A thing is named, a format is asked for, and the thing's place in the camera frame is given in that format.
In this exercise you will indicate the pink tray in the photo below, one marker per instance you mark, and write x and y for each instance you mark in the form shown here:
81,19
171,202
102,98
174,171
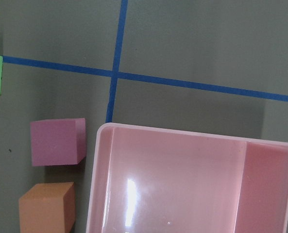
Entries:
153,180

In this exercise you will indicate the magenta block near tray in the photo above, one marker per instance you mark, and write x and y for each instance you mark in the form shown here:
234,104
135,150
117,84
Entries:
56,142

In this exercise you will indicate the orange block right side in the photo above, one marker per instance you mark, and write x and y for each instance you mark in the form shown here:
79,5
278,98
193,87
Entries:
48,208

